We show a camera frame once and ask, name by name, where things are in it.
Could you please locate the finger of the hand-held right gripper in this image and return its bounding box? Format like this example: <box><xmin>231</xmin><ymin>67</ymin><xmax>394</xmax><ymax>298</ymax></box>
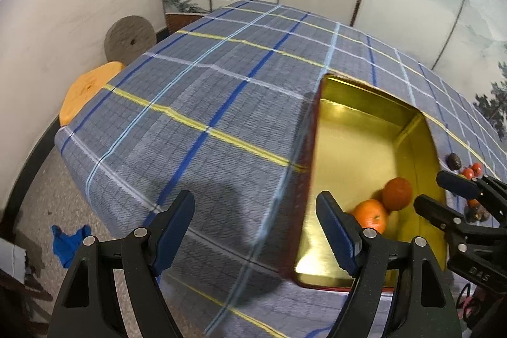
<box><xmin>436</xmin><ymin>170</ymin><xmax>507</xmax><ymax>212</ymax></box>
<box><xmin>414</xmin><ymin>195</ymin><xmax>507</xmax><ymax>263</ymax></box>

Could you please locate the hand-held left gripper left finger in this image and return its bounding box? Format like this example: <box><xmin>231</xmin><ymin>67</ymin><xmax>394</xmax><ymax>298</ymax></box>
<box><xmin>48</xmin><ymin>189</ymin><xmax>196</xmax><ymax>338</ymax></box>

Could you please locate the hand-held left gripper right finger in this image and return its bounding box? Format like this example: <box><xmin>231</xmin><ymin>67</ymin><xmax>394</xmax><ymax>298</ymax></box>
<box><xmin>316</xmin><ymin>191</ymin><xmax>463</xmax><ymax>338</ymax></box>

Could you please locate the gold tin box red outside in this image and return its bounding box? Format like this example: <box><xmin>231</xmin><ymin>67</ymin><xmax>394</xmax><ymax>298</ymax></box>
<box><xmin>292</xmin><ymin>73</ymin><xmax>448</xmax><ymax>290</ymax></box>

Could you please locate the light orange tangerine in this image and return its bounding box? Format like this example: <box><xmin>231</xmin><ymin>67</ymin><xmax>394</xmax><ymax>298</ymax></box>
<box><xmin>352</xmin><ymin>199</ymin><xmax>389</xmax><ymax>235</ymax></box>

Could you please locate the dark orange tangerine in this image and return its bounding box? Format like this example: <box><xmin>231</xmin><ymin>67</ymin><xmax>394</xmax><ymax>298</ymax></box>
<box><xmin>381</xmin><ymin>177</ymin><xmax>413</xmax><ymax>212</ymax></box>

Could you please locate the blue cloth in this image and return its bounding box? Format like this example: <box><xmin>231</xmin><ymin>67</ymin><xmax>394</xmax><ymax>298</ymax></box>
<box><xmin>51</xmin><ymin>225</ymin><xmax>93</xmax><ymax>268</ymax></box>

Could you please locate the blue plaid tablecloth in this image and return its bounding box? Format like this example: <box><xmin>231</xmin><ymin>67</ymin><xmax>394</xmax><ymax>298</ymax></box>
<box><xmin>54</xmin><ymin>0</ymin><xmax>507</xmax><ymax>338</ymax></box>

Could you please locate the grey cardboard box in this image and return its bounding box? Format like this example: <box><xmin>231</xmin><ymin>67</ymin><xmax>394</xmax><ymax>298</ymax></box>
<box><xmin>0</xmin><ymin>239</ymin><xmax>44</xmax><ymax>283</ymax></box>

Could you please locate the grey round cushion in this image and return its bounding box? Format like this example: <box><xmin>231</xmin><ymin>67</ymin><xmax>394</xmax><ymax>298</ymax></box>
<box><xmin>104</xmin><ymin>16</ymin><xmax>157</xmax><ymax>65</ymax></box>

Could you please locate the brown woven panel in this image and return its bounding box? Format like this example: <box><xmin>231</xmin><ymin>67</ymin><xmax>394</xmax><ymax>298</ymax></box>
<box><xmin>164</xmin><ymin>13</ymin><xmax>207</xmax><ymax>32</ymax></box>

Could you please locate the red cable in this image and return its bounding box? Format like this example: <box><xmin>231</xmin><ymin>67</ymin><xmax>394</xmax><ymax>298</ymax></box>
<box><xmin>457</xmin><ymin>284</ymin><xmax>482</xmax><ymax>319</ymax></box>

